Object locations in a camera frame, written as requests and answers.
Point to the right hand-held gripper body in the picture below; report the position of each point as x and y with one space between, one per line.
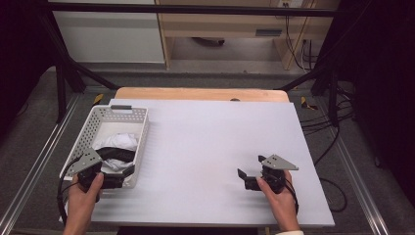
277 163

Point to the white pants with black waistband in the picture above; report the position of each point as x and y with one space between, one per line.
119 140

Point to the light wooden table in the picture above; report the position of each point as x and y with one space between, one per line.
195 94

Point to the white perforated plastic basket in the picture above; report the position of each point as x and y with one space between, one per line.
98 112

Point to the yellow tape piece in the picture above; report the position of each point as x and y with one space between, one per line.
98 98
306 103

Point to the dark grey low object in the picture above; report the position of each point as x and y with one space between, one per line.
208 41

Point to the light wooden desk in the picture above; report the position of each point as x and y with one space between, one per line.
212 26

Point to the black curtain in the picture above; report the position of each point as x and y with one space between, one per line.
19 49
385 81

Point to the black metal stand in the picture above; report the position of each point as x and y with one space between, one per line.
62 91
332 98

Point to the white power socket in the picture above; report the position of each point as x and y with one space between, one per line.
285 4

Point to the black horizontal frame bar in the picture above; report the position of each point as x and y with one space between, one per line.
195 9

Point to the aluminium floor rail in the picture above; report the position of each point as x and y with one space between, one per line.
359 189
32 169

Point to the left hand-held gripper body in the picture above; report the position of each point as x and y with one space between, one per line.
85 163

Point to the person's left hand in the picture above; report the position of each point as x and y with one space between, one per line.
83 202

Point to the grey desk label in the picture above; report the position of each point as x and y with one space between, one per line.
268 32

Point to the person's right hand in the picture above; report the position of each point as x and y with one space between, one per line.
284 205

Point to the white cabinet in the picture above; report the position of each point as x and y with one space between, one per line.
111 39

